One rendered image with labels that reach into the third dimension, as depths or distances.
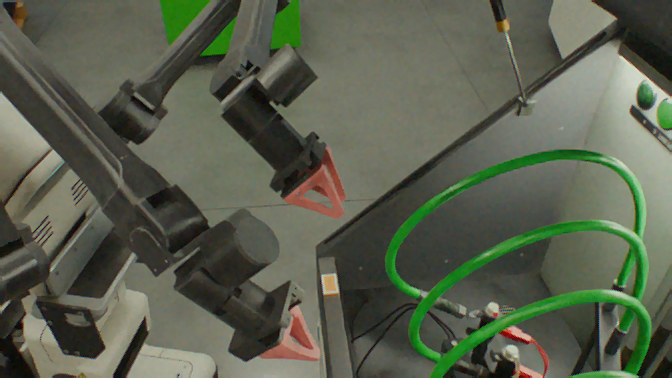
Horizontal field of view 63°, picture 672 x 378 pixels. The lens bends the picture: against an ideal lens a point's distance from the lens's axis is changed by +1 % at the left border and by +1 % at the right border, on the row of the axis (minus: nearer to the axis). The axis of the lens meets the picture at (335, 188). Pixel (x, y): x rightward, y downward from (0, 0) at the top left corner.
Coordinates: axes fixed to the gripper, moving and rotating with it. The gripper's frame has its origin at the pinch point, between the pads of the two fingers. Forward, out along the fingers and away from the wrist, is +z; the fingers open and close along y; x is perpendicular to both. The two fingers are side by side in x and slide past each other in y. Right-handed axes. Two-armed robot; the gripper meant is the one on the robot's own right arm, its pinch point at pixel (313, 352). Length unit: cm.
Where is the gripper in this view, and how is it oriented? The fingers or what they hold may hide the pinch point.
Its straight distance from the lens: 71.8
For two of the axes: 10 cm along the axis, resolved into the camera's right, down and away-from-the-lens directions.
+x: 1.3, -6.2, 7.7
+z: 7.1, 6.0, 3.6
